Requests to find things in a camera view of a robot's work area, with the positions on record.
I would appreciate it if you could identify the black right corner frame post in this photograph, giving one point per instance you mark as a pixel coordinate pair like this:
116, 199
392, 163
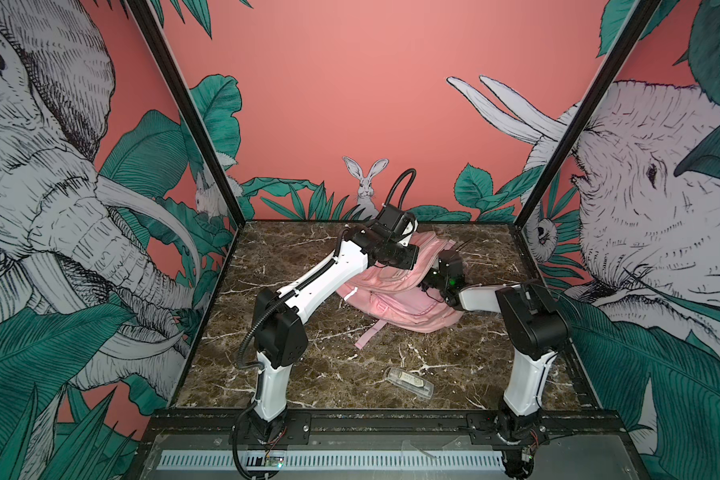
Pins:
636, 21

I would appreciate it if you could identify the black front mounting rail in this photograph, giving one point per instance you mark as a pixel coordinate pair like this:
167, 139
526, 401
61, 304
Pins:
303, 425

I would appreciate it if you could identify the black left corner frame post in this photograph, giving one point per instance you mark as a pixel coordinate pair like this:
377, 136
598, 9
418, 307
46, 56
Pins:
142, 12

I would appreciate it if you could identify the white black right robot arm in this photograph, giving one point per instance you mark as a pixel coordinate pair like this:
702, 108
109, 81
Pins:
534, 326

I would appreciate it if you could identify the black corner frame post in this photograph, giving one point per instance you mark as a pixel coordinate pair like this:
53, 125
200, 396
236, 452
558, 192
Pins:
636, 21
142, 12

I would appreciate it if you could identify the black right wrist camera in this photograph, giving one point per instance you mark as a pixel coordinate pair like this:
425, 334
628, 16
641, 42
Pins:
450, 264

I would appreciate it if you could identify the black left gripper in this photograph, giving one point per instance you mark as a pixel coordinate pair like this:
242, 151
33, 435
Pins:
413, 255

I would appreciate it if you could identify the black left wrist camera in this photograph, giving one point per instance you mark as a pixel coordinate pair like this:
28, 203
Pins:
394, 224

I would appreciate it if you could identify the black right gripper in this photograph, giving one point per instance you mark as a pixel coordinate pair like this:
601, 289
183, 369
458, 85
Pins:
422, 284

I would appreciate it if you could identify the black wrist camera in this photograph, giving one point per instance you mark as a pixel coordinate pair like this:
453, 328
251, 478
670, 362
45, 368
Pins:
450, 264
394, 224

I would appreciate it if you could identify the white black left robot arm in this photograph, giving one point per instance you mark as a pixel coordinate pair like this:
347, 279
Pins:
278, 339

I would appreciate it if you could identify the clear plastic eraser box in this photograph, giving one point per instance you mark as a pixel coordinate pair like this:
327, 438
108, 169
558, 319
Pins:
409, 382

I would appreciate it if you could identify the pink student backpack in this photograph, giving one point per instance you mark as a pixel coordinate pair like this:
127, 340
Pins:
394, 296

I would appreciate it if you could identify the white ventilation grille strip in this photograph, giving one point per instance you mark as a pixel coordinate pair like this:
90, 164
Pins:
329, 460

